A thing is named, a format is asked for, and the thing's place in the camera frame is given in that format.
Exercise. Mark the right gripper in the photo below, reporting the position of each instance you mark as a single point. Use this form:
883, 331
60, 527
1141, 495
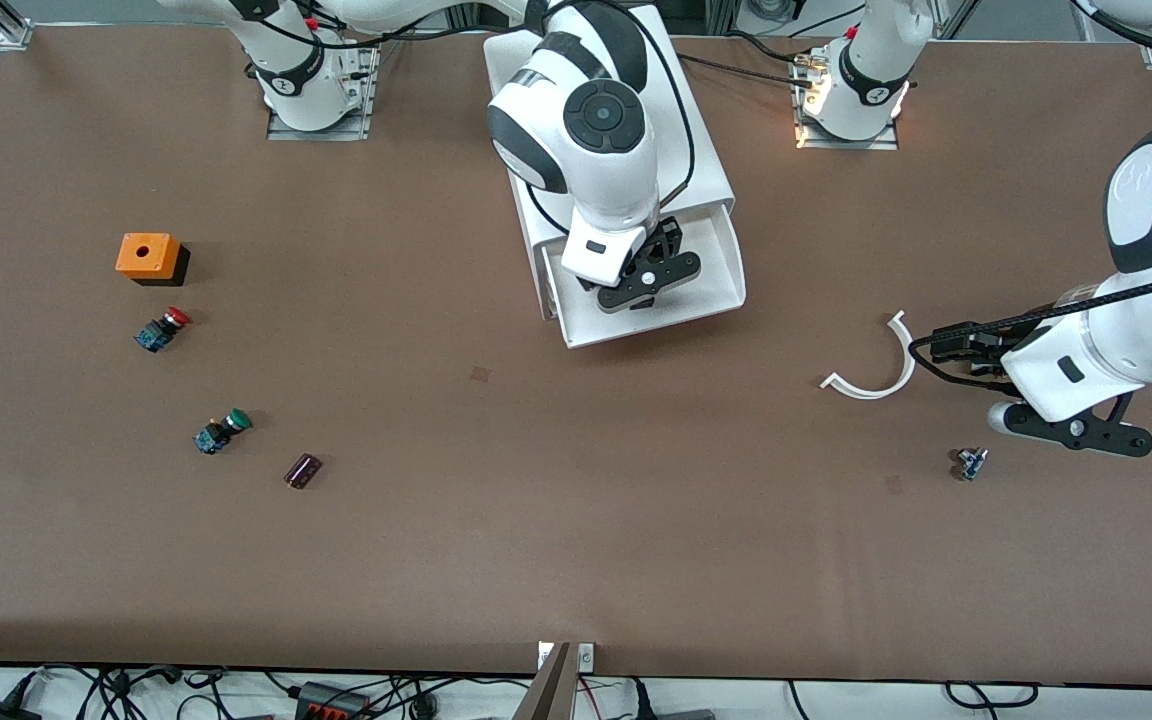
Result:
665, 241

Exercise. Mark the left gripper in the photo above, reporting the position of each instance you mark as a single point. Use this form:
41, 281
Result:
982, 353

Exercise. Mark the white drawer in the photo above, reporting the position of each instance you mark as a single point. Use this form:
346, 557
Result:
721, 270

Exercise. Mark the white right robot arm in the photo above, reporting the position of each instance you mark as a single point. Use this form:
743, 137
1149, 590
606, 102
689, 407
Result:
601, 115

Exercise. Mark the white drawer cabinet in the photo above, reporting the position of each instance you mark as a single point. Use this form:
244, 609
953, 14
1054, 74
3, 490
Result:
701, 150

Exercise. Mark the green push button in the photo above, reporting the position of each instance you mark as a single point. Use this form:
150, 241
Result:
223, 432

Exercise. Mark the red push button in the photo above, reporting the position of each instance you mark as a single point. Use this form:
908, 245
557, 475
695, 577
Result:
161, 330

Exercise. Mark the white curved plastic strip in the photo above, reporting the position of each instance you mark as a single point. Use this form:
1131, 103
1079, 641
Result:
909, 363

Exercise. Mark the small blue electronic component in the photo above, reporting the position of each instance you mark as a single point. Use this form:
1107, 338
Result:
972, 464

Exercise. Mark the dark brown cylindrical capacitor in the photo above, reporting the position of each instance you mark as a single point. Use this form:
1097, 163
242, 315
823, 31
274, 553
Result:
303, 471

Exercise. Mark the grey metal beam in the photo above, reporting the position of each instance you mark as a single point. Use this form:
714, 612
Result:
548, 690

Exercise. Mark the black power strip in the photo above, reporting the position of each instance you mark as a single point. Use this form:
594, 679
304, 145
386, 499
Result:
331, 702

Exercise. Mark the aluminium corner profile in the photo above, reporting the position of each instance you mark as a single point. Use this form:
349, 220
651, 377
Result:
8, 25

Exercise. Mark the black power plug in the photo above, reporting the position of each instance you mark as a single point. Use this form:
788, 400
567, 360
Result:
1, 712

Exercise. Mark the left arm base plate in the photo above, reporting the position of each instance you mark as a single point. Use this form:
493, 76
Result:
808, 140

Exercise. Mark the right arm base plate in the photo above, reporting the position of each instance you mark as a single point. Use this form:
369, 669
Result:
360, 118

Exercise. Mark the small metal bracket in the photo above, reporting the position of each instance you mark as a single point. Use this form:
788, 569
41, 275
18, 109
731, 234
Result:
586, 657

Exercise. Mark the orange button enclosure box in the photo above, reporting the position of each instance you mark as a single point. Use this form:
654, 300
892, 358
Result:
146, 258

